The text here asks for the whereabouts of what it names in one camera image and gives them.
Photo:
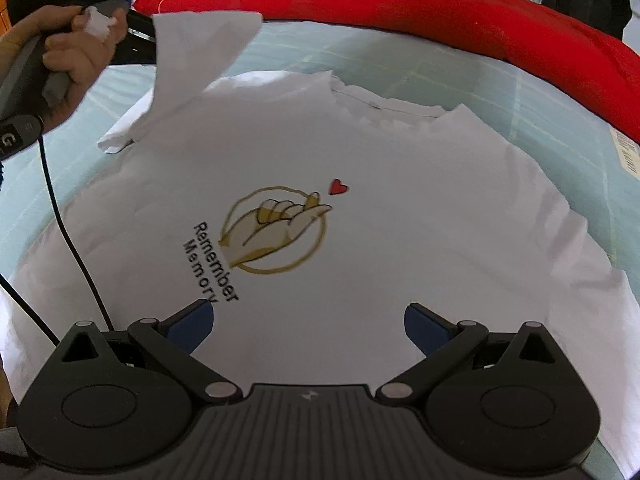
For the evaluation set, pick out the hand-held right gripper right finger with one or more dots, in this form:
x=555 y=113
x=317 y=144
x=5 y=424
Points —
x=422 y=327

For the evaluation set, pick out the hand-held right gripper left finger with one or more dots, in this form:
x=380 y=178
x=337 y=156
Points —
x=192 y=327

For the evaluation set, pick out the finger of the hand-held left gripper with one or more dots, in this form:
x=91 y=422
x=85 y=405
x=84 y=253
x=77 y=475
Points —
x=140 y=45

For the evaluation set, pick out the white printed t-shirt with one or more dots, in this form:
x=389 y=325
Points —
x=400 y=260

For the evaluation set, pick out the person's left hand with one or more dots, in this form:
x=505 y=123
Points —
x=75 y=60

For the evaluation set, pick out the light green checked bed sheet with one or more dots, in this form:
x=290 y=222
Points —
x=500 y=85

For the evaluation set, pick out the red quilt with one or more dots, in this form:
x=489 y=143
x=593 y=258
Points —
x=450 y=10

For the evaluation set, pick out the black hanging jacket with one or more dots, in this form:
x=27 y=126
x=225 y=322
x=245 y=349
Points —
x=585 y=0

